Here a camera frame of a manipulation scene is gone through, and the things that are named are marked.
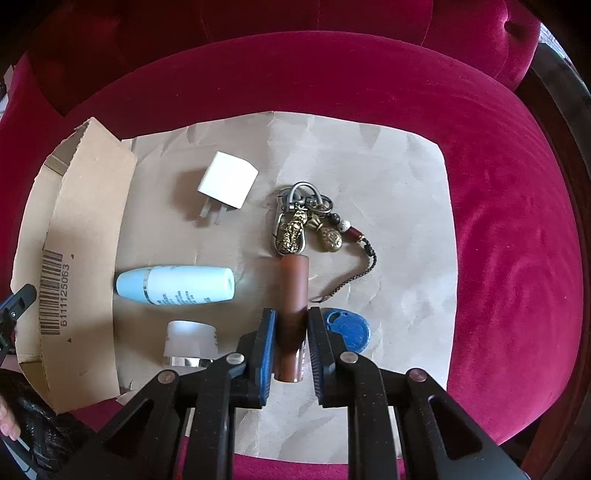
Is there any white charger plug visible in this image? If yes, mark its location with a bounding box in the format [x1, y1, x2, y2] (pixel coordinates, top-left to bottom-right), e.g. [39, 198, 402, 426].
[196, 151, 259, 228]

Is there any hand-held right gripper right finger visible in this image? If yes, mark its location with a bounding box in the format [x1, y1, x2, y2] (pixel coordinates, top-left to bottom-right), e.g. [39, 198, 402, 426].
[305, 305, 532, 480]

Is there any red velvet armchair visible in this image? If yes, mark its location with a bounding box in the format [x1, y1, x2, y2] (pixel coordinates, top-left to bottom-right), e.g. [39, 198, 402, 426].
[0, 0, 591, 480]

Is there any white cosmetic jar silver band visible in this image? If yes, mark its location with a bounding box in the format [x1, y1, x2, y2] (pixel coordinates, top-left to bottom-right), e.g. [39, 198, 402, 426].
[161, 320, 219, 368]

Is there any brown cosmetic tube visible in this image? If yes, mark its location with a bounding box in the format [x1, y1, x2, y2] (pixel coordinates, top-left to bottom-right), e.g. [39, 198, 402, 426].
[273, 256, 309, 384]

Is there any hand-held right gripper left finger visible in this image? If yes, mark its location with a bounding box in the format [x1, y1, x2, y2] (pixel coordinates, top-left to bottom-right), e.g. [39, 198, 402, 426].
[55, 308, 278, 480]

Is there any dark plaid clothing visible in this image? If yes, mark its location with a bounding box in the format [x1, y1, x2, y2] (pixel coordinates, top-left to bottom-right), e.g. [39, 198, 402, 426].
[0, 369, 95, 474]

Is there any person's left hand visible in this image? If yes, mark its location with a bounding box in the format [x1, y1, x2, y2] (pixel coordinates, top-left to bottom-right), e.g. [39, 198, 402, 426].
[0, 396, 22, 440]

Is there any brass charm keychain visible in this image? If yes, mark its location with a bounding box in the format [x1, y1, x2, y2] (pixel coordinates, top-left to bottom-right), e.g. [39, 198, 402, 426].
[270, 181, 378, 303]

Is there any cardboard box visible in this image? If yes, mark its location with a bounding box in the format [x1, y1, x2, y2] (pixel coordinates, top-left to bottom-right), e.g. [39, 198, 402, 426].
[11, 117, 138, 415]

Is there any light blue bottle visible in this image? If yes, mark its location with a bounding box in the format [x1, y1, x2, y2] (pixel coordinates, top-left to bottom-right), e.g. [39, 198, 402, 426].
[115, 265, 236, 306]

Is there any blue key fob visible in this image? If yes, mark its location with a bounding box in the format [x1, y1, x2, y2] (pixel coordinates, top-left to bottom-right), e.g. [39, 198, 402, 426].
[322, 307, 371, 358]

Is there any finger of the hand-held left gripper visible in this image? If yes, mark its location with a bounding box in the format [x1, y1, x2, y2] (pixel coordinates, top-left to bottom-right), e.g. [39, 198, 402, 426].
[0, 284, 38, 356]

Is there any brown paper sheet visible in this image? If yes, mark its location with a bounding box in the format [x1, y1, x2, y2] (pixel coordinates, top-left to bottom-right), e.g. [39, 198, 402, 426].
[113, 110, 452, 457]

